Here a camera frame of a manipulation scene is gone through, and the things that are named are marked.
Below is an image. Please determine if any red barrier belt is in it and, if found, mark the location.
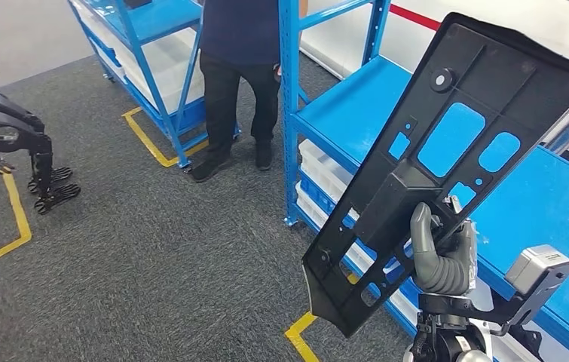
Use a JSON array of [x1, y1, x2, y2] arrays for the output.
[[389, 4, 442, 32]]

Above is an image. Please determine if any black camera bracket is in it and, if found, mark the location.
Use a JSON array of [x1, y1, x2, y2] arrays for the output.
[[463, 265, 569, 336]]

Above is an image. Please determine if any black plastic bracket part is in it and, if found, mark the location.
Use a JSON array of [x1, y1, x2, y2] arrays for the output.
[[301, 12, 569, 339]]

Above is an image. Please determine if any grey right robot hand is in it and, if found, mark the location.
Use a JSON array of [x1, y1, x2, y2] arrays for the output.
[[409, 195, 480, 297]]

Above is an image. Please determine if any blue plastic crate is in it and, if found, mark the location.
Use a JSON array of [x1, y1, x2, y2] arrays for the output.
[[298, 172, 345, 216]]

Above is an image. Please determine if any blue metal shelf rack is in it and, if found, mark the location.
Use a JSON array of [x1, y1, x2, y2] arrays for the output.
[[68, 0, 241, 170], [277, 0, 569, 362]]

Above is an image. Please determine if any black humanoid robot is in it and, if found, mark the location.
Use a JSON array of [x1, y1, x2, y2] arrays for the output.
[[0, 54, 82, 216]]

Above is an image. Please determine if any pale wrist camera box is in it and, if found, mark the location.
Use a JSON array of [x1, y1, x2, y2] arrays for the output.
[[504, 244, 569, 296]]

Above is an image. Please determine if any person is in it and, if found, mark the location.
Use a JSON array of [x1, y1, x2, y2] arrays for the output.
[[190, 0, 310, 184]]

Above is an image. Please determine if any white car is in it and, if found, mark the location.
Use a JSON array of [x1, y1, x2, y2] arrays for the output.
[[300, 0, 569, 182]]

